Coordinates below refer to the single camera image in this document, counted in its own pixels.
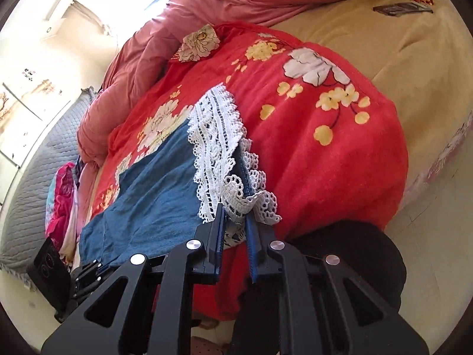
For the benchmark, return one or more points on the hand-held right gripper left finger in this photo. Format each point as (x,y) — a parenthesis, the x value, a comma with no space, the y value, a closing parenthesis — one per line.
(218,251)

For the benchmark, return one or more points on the red floral blanket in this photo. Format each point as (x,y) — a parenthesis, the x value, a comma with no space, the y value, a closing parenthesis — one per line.
(314,162)

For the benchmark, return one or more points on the blue denim jeans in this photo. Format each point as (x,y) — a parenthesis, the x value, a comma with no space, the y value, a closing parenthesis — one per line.
(155,192)

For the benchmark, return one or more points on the pink patterned cloth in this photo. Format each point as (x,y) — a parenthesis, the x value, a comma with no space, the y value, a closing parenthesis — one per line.
(62,199)

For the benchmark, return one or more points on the grey quilted headboard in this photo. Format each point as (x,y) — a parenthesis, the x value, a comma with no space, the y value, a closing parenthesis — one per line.
(37,177)

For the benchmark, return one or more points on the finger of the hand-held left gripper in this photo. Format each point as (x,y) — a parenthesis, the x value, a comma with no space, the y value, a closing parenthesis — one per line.
(79,291)
(90,269)

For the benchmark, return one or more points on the dark cloth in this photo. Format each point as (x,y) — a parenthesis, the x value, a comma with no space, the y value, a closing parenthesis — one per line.
(354,244)

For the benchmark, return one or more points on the dark flat packet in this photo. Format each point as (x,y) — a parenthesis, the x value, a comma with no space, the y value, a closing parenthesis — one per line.
(401,8)

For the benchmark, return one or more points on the coral pink duvet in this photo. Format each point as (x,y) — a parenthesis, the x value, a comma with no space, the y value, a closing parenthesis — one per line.
(240,3)

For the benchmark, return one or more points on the pink slipper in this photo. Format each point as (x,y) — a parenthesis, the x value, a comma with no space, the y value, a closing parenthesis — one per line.
(210,345)

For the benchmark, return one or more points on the floral printed cloth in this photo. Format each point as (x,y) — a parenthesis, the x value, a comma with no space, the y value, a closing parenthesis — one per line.
(199,42)

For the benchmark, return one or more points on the beige bed sheet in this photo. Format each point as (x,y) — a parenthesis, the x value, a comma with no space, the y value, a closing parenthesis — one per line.
(369,37)

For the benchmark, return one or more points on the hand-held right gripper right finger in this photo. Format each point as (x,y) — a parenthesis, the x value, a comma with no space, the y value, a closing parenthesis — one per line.
(253,255)

